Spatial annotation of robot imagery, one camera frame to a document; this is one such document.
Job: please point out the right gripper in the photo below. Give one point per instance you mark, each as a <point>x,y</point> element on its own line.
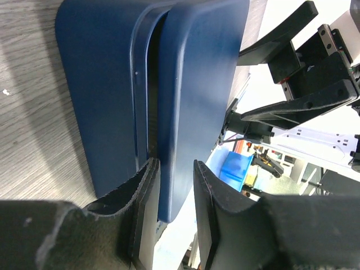
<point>321,73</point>

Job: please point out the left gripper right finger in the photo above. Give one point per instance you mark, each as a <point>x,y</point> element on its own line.
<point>274,232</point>

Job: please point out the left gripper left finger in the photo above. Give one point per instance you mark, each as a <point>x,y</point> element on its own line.
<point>117,231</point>

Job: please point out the navy blue box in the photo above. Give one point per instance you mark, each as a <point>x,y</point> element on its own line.
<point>108,55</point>

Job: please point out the navy blue lid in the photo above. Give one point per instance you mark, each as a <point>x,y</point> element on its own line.
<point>199,47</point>

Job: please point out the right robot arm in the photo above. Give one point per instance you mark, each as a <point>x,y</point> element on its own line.
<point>337,149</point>

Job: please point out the blue plastic bin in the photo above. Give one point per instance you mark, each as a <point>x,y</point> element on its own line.
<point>234,170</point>

